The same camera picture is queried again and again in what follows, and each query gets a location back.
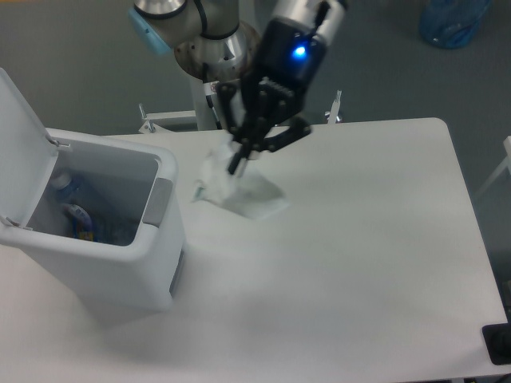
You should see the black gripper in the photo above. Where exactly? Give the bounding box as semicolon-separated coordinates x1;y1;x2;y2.
215;18;327;174

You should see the clear plastic packaging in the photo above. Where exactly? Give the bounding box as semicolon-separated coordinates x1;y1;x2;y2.
192;138;290;220

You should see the clear plastic water bottle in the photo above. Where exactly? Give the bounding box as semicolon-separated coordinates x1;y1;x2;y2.
50;169;136;246

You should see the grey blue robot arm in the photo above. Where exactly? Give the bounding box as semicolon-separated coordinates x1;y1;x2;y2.
128;1;351;175

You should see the white trash can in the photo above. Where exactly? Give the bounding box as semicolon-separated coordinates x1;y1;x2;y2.
1;131;185;311

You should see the white trash can lid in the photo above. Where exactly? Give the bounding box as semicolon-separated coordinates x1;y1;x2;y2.
1;70;71;228

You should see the blue yellow snack wrapper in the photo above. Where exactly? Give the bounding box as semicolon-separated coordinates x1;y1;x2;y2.
72;222;97;242

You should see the blue plastic bag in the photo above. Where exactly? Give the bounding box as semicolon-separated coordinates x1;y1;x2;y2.
418;0;493;49

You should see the black device at table edge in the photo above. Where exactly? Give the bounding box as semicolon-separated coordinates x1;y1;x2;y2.
481;323;510;365

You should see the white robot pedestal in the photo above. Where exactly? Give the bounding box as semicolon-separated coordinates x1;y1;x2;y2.
174;23;264;131

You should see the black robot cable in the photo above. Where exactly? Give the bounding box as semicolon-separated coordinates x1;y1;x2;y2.
202;62;224;131

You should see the white pedestal base frame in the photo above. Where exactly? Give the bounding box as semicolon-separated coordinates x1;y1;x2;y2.
138;89;343;134

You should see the white frame at right edge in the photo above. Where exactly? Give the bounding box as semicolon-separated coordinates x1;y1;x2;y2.
474;136;510;199

